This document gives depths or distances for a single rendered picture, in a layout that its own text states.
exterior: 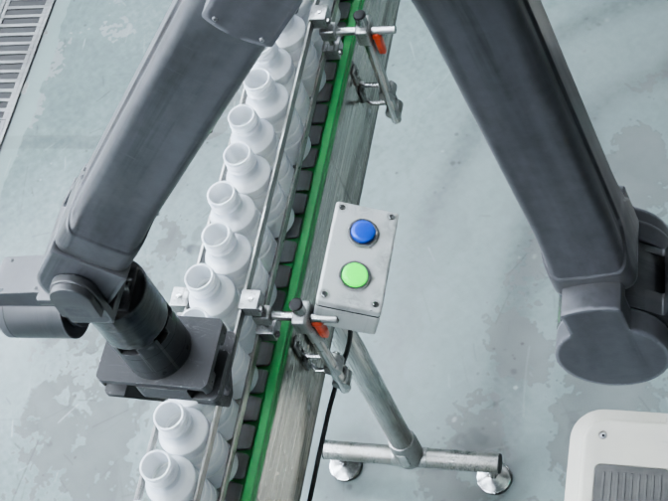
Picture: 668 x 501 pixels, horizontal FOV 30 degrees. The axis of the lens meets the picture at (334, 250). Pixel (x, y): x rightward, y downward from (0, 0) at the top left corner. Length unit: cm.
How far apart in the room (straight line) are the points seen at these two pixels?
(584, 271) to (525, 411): 179
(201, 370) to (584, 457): 131
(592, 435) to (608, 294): 147
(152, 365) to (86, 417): 186
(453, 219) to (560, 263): 203
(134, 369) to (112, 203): 24
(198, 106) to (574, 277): 27
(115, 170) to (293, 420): 89
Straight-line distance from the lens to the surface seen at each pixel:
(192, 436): 144
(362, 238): 151
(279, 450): 162
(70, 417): 290
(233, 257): 153
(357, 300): 148
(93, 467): 283
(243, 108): 162
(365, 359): 208
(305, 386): 170
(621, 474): 225
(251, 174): 159
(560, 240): 80
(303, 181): 173
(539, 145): 73
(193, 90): 73
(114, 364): 107
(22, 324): 101
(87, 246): 88
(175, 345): 103
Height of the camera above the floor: 236
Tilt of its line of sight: 55 degrees down
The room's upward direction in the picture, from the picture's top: 27 degrees counter-clockwise
